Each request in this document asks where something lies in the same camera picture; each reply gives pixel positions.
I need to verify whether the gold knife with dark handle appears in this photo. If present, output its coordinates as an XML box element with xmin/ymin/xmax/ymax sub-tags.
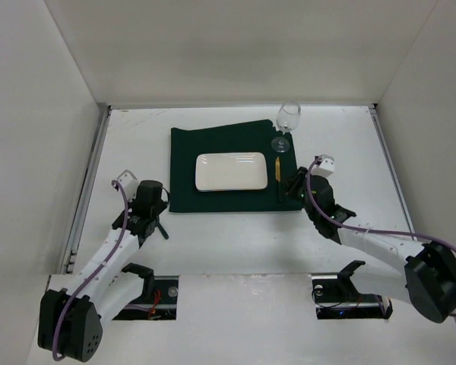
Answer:
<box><xmin>275</xmin><ymin>157</ymin><xmax>283</xmax><ymax>203</ymax></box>

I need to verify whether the gold fork with dark handle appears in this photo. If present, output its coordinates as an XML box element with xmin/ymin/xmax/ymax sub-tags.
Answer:
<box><xmin>157</xmin><ymin>224</ymin><xmax>169</xmax><ymax>240</ymax></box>

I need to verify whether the dark green cloth napkin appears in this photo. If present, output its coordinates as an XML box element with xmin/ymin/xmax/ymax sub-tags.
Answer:
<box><xmin>169</xmin><ymin>119</ymin><xmax>302</xmax><ymax>213</ymax></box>

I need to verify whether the clear wine glass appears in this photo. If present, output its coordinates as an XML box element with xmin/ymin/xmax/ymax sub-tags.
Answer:
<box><xmin>271</xmin><ymin>101</ymin><xmax>302</xmax><ymax>153</ymax></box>

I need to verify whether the white rectangular plate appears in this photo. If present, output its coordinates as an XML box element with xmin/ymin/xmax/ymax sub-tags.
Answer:
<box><xmin>195</xmin><ymin>152</ymin><xmax>268</xmax><ymax>192</ymax></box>

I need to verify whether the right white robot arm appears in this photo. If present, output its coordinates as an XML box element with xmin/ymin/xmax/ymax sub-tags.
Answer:
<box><xmin>280</xmin><ymin>163</ymin><xmax>456</xmax><ymax>323</ymax></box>

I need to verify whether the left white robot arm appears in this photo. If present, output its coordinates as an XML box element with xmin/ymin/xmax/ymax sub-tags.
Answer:
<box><xmin>37</xmin><ymin>179</ymin><xmax>169</xmax><ymax>363</ymax></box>

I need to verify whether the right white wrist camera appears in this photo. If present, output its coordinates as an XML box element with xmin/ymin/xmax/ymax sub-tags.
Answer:
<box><xmin>312</xmin><ymin>154</ymin><xmax>335</xmax><ymax>179</ymax></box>

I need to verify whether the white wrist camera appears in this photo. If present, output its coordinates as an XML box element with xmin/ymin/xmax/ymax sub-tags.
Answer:
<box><xmin>312</xmin><ymin>154</ymin><xmax>335</xmax><ymax>179</ymax></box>
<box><xmin>116</xmin><ymin>170</ymin><xmax>139</xmax><ymax>202</ymax></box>

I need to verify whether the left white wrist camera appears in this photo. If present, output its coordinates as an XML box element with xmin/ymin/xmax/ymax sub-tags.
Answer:
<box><xmin>116</xmin><ymin>170</ymin><xmax>139</xmax><ymax>202</ymax></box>

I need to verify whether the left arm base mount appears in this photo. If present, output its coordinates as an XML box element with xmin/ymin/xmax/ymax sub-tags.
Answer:
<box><xmin>113</xmin><ymin>276</ymin><xmax>179</xmax><ymax>321</ymax></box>

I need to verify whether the right aluminium rail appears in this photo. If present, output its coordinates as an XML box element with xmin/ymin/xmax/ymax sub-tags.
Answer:
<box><xmin>369</xmin><ymin>103</ymin><xmax>410</xmax><ymax>216</ymax></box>

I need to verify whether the aluminium rail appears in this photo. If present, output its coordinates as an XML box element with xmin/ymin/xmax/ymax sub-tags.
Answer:
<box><xmin>369</xmin><ymin>103</ymin><xmax>410</xmax><ymax>216</ymax></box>
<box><xmin>57</xmin><ymin>103</ymin><xmax>111</xmax><ymax>274</ymax></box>

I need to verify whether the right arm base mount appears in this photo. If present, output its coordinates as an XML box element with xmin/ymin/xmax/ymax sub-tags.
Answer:
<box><xmin>311</xmin><ymin>274</ymin><xmax>393</xmax><ymax>320</ymax></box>

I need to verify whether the left aluminium rail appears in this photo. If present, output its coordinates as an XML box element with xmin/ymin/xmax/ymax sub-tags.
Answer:
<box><xmin>57</xmin><ymin>103</ymin><xmax>111</xmax><ymax>274</ymax></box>

